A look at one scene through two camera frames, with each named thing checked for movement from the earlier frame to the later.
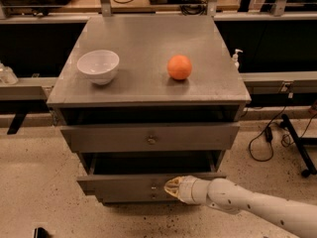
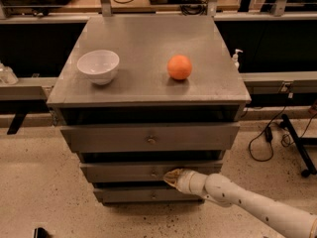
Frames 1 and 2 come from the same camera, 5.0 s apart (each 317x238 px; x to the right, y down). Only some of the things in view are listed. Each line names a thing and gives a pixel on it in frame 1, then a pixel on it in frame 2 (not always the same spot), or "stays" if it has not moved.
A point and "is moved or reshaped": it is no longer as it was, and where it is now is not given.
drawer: [141, 178] is moved or reshaped
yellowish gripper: [187, 189] -> [185, 180]
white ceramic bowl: [99, 65] stays
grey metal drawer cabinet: [149, 98] stays
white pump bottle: [235, 59] stays
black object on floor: [40, 232] stays
